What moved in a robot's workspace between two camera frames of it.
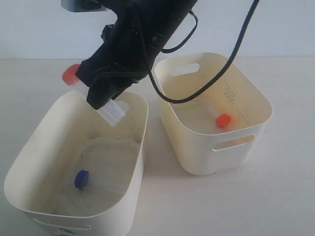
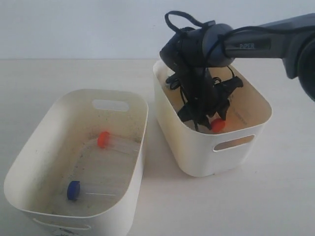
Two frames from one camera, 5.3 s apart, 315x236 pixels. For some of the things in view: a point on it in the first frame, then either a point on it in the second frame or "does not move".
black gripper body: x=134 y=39 -> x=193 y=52
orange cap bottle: x=110 y=112 -> x=105 y=139
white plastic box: x=220 y=128 does not move
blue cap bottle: x=83 y=179 -> x=74 y=191
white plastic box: x=74 y=174 does not move
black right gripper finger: x=104 y=88 -> x=188 y=113
